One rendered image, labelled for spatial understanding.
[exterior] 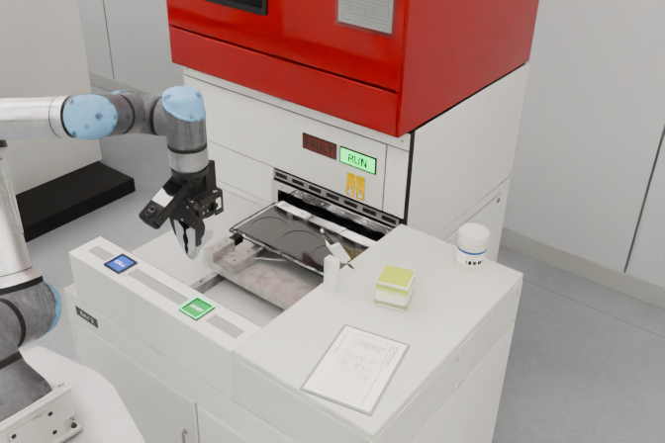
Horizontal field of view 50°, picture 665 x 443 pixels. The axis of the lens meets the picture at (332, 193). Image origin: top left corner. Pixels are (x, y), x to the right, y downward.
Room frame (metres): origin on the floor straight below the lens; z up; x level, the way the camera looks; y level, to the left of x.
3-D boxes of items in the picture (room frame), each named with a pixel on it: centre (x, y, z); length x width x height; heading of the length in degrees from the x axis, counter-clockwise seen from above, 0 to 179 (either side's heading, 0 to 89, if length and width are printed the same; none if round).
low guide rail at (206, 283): (1.56, 0.25, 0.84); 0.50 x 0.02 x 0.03; 143
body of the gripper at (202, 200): (1.23, 0.27, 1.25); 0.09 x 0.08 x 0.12; 143
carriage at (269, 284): (1.45, 0.17, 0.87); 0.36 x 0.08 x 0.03; 53
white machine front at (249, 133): (1.83, 0.13, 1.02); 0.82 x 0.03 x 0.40; 53
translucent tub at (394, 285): (1.26, -0.14, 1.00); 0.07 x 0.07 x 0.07; 71
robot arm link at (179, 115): (1.23, 0.28, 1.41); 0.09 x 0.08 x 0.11; 74
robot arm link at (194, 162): (1.23, 0.28, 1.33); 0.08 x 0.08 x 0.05
